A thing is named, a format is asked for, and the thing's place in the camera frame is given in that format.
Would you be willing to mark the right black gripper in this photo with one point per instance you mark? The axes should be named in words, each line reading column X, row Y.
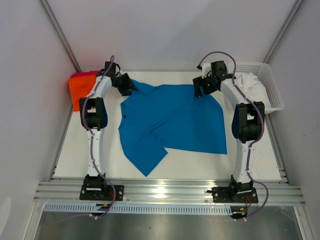
column 199, row 82

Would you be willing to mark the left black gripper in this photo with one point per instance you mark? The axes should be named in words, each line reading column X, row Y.
column 125, row 91

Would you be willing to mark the blue t shirt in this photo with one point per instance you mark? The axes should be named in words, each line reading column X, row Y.
column 155, row 118

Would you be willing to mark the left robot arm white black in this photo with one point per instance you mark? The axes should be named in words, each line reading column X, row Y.
column 94, row 119

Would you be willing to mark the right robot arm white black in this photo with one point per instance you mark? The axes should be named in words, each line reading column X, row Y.
column 247, row 126

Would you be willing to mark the folded orange t shirt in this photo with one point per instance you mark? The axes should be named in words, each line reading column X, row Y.
column 80, row 87

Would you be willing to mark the folded pink t shirt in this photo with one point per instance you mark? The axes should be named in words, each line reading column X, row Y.
column 86, row 73

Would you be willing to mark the white t shirt in basket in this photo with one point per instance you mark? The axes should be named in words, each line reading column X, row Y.
column 252, row 88

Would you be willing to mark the white plastic basket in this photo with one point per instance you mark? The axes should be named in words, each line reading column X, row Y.
column 266, row 76

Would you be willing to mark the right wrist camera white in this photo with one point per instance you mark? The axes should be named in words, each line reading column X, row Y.
column 205, row 68

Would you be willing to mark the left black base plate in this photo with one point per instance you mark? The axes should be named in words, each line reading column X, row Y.
column 105, row 194

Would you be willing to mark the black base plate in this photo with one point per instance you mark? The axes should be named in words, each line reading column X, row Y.
column 227, row 195
column 105, row 194

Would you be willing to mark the left aluminium corner post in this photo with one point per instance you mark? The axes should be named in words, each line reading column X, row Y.
column 52, row 19

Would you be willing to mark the aluminium corner post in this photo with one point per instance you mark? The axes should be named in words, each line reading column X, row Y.
column 52, row 19
column 284, row 29

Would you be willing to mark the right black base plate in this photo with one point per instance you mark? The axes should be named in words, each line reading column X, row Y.
column 227, row 195

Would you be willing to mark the right aluminium corner post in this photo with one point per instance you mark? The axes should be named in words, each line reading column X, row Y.
column 284, row 29

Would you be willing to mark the white slotted cable duct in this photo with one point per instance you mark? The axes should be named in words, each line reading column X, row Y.
column 130, row 208

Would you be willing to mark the aluminium mounting rail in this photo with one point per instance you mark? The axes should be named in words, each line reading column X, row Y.
column 167, row 191

